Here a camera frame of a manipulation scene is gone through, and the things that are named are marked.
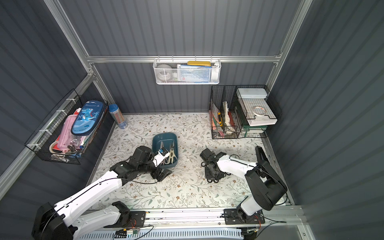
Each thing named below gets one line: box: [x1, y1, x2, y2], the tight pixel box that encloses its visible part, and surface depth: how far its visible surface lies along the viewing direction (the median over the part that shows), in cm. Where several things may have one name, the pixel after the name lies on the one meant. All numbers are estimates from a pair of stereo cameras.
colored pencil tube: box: [108, 103, 128, 130], surface depth 104 cm
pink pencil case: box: [58, 114, 80, 153], surface depth 69 cm
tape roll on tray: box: [253, 106, 267, 117], surface depth 96 cm
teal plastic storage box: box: [152, 132, 179, 168], surface depth 103 cm
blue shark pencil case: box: [71, 100, 108, 136], surface depth 71 cm
